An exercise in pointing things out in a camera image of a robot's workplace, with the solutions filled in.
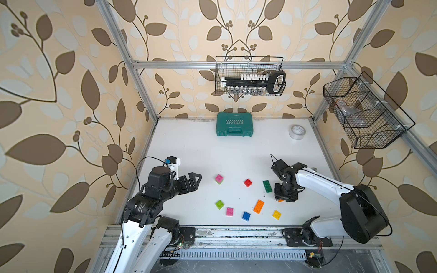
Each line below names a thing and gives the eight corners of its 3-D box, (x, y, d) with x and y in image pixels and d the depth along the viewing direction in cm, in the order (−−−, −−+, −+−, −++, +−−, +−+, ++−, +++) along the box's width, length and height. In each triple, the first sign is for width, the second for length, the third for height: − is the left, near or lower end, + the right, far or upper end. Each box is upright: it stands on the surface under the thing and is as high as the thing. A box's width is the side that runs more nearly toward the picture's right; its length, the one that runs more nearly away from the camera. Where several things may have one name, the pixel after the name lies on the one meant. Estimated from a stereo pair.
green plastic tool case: (216, 138, 114) (215, 132, 109) (217, 118, 126) (216, 111, 121) (253, 138, 114) (255, 132, 109) (251, 118, 126) (252, 111, 121)
